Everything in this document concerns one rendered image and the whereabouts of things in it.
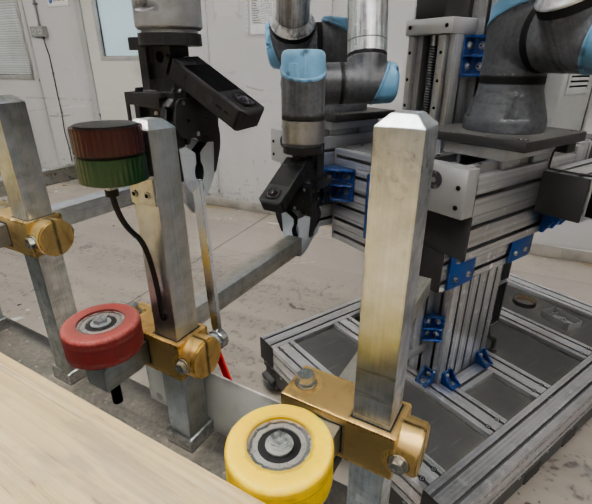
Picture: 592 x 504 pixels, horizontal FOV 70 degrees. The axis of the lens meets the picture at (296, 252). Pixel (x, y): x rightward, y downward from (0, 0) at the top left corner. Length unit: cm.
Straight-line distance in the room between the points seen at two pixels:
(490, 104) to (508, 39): 11
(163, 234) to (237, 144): 315
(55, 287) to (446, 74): 91
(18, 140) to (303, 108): 41
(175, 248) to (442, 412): 110
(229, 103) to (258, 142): 299
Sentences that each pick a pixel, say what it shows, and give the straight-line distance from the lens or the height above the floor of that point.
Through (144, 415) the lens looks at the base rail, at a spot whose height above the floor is 70.
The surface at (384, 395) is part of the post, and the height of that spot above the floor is 90.
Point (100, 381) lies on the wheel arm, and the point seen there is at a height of 84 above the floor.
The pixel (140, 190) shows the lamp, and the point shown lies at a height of 105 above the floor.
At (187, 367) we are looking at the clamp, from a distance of 51.
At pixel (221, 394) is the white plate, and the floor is 77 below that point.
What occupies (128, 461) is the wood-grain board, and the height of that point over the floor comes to 90.
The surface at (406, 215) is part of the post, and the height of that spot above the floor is 106.
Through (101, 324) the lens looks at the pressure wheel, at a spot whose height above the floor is 91.
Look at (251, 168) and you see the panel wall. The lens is 356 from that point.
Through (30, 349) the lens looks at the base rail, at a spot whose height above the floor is 70.
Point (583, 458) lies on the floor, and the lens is 177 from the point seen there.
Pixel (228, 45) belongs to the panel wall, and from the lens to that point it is 355.
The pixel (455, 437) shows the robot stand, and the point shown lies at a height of 21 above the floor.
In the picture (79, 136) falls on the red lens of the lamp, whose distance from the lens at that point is 40.
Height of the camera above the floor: 116
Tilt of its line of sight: 24 degrees down
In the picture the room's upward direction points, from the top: straight up
